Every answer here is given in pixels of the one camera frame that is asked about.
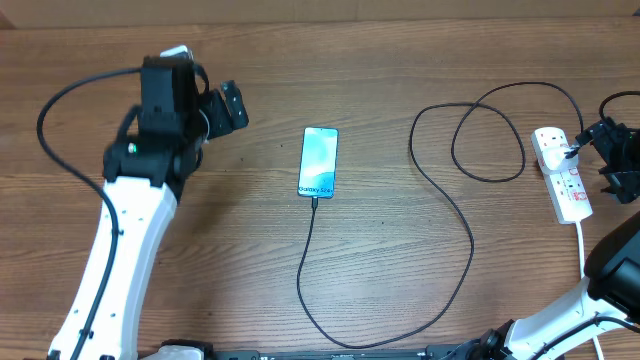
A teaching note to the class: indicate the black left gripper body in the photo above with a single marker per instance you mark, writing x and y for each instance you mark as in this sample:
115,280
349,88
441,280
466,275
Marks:
217,116

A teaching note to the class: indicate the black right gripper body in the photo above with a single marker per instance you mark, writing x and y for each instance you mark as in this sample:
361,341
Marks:
622,155

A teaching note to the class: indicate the Samsung Galaxy smartphone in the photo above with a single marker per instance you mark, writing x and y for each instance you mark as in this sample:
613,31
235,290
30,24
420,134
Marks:
317,171

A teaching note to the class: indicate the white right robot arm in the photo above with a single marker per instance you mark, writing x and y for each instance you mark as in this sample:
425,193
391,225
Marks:
606,297

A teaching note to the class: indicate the white charger plug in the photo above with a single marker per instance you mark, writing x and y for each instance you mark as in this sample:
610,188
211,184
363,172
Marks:
558,159

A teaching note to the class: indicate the white power strip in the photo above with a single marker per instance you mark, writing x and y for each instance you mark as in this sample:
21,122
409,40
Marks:
566,190

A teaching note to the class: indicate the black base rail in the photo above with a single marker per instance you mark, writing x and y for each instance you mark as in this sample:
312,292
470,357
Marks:
178,349

